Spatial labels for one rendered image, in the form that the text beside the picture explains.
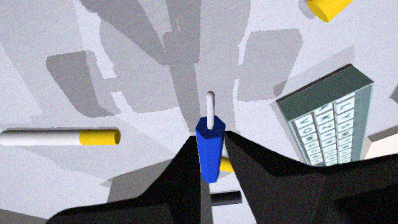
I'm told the black cylinder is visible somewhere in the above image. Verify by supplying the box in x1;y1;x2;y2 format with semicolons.
211;191;243;207

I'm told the blue stylus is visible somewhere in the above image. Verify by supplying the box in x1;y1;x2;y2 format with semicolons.
195;91;226;184

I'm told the white cylinder with yellow end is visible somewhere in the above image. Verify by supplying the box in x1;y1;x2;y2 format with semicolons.
0;129;121;146

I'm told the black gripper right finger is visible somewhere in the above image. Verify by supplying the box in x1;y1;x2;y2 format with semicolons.
224;131;398;224

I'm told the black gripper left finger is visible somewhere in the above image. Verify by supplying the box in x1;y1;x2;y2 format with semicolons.
45;136;201;224

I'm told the keyboard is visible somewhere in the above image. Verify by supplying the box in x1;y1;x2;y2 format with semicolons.
276;63;375;167

